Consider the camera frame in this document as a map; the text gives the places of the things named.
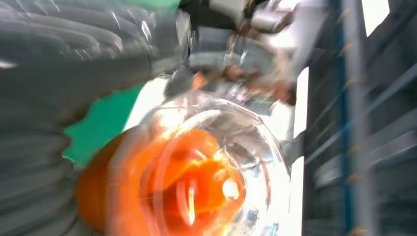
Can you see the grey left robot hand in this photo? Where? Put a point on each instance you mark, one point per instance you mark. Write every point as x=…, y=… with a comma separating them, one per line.
x=65, y=81

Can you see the orange bottle clear cap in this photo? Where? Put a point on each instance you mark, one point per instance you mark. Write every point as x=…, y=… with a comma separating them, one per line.
x=182, y=182

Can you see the green table mat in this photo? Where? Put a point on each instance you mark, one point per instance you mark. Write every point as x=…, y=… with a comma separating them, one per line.
x=104, y=123

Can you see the grey metal shelf rack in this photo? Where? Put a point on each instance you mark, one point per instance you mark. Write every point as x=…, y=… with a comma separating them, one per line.
x=358, y=130

